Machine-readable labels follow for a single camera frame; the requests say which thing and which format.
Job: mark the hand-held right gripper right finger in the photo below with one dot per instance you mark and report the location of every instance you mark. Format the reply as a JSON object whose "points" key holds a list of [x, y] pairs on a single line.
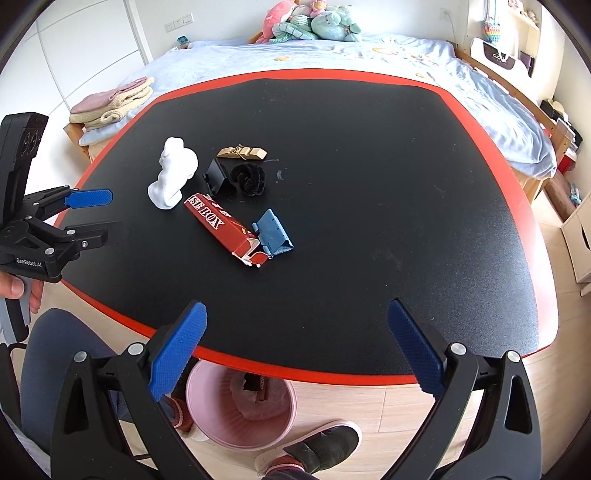
{"points": [[415, 350]]}

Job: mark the brown wrapper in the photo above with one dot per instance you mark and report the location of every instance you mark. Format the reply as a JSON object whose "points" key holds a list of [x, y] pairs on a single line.
{"points": [[257, 387]]}

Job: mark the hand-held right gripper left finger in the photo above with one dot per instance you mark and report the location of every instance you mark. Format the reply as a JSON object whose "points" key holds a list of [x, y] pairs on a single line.
{"points": [[178, 353]]}

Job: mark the black slipper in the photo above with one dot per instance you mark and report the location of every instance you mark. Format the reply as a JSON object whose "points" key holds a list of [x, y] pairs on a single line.
{"points": [[323, 445]]}

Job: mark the black binder clip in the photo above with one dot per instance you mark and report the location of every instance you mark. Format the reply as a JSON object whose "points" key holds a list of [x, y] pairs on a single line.
{"points": [[217, 177]]}

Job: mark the person's left hand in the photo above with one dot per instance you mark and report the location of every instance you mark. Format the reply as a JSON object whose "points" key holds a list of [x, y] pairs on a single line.
{"points": [[13, 285]]}

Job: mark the red slipper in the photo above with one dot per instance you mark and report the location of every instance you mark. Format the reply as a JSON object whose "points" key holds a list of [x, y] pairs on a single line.
{"points": [[181, 415]]}

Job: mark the black fuzzy scrunchie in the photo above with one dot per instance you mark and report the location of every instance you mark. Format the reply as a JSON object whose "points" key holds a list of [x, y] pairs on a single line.
{"points": [[249, 180]]}

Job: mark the white wall switch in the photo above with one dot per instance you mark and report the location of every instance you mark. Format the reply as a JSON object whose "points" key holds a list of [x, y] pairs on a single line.
{"points": [[178, 21]]}

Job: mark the white plaster bust figurine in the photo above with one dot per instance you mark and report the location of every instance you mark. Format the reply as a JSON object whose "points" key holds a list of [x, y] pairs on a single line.
{"points": [[174, 170]]}

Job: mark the white cabinet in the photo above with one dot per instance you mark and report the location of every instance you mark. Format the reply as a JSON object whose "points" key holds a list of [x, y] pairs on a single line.
{"points": [[579, 244]]}

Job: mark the blue binder clip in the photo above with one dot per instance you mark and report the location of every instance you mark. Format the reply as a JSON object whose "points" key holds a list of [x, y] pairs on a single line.
{"points": [[273, 233]]}

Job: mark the pink plush toy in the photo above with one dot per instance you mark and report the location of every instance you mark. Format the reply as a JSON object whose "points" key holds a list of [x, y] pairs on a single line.
{"points": [[279, 16]]}

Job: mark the stack of folded towels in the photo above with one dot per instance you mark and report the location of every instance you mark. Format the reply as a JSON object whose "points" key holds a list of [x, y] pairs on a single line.
{"points": [[113, 104]]}

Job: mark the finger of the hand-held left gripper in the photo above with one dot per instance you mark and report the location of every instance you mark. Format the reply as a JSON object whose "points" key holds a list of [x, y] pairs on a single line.
{"points": [[94, 234], [87, 198]]}

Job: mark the pink trash bin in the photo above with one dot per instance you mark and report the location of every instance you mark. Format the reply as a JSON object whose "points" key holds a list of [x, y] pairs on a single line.
{"points": [[217, 420]]}

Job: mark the rainbow knitted bag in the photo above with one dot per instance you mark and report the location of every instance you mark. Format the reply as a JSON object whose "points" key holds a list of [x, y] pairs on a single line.
{"points": [[490, 31]]}

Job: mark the white wardrobe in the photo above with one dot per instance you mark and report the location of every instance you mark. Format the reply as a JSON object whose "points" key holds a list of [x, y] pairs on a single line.
{"points": [[83, 46]]}

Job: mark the wooden clip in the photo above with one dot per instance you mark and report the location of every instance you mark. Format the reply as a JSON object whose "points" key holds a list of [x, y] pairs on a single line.
{"points": [[242, 153]]}

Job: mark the small teal container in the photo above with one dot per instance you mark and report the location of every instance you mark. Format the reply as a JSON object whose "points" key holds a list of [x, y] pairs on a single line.
{"points": [[183, 41]]}

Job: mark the light blue bed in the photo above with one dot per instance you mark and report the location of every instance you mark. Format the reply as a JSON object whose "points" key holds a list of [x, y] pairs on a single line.
{"points": [[480, 97]]}

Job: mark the green striped plush toy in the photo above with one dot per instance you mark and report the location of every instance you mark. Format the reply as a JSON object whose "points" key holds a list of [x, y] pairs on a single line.
{"points": [[291, 30]]}

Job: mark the white tote bag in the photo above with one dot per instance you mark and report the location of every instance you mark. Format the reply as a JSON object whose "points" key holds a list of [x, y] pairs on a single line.
{"points": [[501, 56]]}

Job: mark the teal plush toy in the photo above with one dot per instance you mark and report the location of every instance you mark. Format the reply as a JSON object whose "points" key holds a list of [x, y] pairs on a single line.
{"points": [[334, 23]]}

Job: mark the white wall shelf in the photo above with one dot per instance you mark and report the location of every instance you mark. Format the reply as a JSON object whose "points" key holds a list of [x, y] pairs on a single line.
{"points": [[521, 27]]}

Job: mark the red cardboard box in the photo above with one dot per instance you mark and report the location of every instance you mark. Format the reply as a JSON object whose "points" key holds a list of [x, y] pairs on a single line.
{"points": [[217, 224]]}

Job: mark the person's leg in grey trousers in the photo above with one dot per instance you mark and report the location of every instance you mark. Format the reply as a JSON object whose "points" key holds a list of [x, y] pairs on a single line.
{"points": [[51, 350]]}

